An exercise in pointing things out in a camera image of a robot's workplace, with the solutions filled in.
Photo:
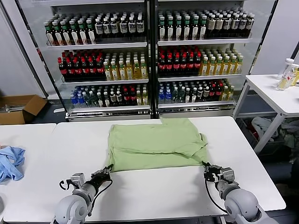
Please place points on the dark bottle blue white label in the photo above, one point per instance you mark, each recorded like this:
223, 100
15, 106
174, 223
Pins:
123, 27
106, 28
99, 29
243, 24
114, 28
132, 27
227, 24
140, 26
235, 24
250, 23

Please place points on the green polo shirt red print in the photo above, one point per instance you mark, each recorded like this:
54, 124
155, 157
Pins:
154, 144

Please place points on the dark drink bottle white cap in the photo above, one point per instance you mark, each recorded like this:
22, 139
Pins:
206, 95
200, 95
119, 99
194, 96
107, 100
113, 100
188, 97
100, 100

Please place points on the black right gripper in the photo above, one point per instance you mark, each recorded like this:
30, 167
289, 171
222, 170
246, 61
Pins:
214, 175

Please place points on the yellow liquid bottle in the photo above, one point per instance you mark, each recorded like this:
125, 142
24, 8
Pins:
296, 75

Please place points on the white shelving unit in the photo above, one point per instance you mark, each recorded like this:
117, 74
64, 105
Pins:
196, 111

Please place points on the white cooler shelf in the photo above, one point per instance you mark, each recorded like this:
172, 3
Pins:
196, 105
105, 82
198, 78
109, 108
98, 45
205, 42

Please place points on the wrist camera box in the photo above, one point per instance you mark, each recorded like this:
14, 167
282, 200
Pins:
227, 174
77, 178

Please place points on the small red cap cola bottle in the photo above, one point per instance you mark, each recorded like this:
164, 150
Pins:
219, 94
126, 98
212, 94
133, 98

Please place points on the open brown cardboard box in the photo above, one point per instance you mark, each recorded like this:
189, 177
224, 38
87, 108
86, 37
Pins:
32, 105

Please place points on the teal grey garment pile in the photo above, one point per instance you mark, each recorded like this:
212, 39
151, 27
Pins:
290, 137

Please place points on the small yellow drink bottle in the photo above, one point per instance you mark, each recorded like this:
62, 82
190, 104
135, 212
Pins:
231, 94
145, 98
225, 95
139, 99

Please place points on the black storage crate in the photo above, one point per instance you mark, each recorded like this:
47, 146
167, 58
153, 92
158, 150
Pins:
273, 150

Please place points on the red fabric item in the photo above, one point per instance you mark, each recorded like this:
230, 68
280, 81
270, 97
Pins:
254, 134

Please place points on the green cap white label bottle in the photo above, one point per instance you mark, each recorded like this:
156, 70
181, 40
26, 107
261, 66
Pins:
58, 35
66, 35
170, 30
179, 30
195, 30
162, 30
203, 29
82, 34
50, 36
187, 30
74, 34
91, 33

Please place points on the grey white garment pile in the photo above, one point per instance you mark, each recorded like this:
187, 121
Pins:
264, 127

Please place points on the glass front beverage cooler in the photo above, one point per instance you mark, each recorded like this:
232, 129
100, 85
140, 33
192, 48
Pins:
107, 114

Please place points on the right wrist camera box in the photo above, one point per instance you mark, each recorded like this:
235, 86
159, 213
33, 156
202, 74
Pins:
227, 174

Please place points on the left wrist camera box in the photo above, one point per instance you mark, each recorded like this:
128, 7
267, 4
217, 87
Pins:
77, 178

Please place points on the white side table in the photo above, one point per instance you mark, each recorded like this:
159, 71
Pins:
268, 93

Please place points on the blue water bottle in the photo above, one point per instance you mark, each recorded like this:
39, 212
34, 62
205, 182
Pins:
168, 98
161, 98
81, 101
74, 101

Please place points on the dark bottle beige label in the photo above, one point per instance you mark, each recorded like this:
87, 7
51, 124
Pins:
211, 25
219, 25

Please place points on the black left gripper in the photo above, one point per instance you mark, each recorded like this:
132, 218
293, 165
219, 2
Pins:
100, 179

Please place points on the grey metal bars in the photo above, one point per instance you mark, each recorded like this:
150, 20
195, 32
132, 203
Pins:
14, 108

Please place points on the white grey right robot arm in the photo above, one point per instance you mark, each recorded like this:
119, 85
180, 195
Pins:
240, 203

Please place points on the small white floor object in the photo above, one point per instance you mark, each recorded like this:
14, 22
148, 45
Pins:
59, 109

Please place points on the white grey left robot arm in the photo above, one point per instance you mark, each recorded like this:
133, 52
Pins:
72, 207

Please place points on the crumpled light blue garment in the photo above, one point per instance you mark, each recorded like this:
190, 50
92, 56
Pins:
11, 163

